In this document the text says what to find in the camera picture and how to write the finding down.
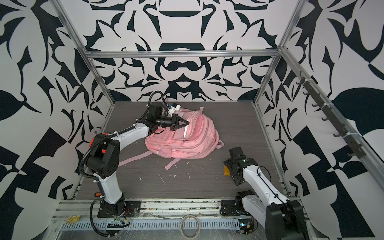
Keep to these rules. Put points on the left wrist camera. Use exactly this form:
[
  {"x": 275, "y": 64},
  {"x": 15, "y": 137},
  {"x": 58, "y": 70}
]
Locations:
[{"x": 173, "y": 108}]

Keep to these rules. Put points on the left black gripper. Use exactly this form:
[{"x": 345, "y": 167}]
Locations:
[{"x": 176, "y": 119}]

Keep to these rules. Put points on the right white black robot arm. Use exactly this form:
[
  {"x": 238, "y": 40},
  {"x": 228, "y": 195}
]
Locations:
[{"x": 281, "y": 218}]

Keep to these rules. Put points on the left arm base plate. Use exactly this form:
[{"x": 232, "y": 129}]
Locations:
[{"x": 126, "y": 209}]

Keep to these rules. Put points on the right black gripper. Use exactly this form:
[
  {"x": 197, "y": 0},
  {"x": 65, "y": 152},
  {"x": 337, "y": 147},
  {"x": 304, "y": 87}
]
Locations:
[{"x": 237, "y": 179}]

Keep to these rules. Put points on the pink student backpack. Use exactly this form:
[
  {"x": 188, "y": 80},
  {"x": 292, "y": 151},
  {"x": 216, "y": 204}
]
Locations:
[{"x": 195, "y": 141}]

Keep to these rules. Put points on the roll of clear tape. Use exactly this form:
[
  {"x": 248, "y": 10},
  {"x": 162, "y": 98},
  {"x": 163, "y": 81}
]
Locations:
[{"x": 190, "y": 222}]

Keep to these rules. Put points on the yellow tape piece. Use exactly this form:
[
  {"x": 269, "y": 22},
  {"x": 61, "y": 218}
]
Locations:
[{"x": 73, "y": 219}]

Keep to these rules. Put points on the red monster plush toy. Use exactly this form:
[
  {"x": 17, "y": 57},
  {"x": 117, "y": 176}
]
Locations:
[{"x": 99, "y": 148}]

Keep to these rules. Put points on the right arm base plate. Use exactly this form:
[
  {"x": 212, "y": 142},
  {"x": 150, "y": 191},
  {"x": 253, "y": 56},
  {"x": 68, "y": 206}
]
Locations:
[{"x": 232, "y": 208}]

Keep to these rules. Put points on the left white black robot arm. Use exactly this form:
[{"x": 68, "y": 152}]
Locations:
[{"x": 101, "y": 160}]

